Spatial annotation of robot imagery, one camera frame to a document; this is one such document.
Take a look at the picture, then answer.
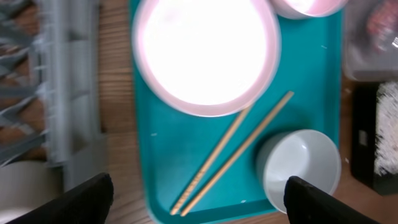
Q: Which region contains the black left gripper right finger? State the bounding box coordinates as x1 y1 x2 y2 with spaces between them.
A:
284 176 378 224

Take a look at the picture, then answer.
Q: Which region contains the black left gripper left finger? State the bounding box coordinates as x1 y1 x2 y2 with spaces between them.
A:
7 172 114 224

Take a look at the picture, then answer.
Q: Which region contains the pink white bowl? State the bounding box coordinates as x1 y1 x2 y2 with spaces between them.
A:
269 0 348 19

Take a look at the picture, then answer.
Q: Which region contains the red snack wrapper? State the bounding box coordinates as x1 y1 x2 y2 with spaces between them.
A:
366 0 397 52

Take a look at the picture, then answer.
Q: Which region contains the grey bowl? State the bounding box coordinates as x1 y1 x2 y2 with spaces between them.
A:
256 129 341 213

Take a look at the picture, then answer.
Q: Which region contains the white paper cup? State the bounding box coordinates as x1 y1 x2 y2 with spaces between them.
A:
1 161 63 223

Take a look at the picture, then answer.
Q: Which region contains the wooden chopstick left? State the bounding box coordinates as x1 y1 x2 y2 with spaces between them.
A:
170 105 252 215

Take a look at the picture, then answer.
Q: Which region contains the wooden chopstick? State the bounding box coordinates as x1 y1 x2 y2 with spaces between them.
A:
170 105 252 215
180 91 294 217

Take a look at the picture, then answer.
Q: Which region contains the wooden chopstick right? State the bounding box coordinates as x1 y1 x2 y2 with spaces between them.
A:
180 91 294 217

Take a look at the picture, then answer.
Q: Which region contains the black rectangular tray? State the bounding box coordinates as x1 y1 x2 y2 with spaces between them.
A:
351 83 397 195

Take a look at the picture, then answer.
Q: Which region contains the grey plastic dish rack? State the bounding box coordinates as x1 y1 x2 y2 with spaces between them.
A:
1 0 106 190

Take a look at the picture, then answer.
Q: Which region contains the white pink round plate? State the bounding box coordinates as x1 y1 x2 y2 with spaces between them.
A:
131 0 281 117

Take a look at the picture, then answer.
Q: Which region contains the clear plastic bin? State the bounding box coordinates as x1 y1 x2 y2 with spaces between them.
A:
343 0 397 82

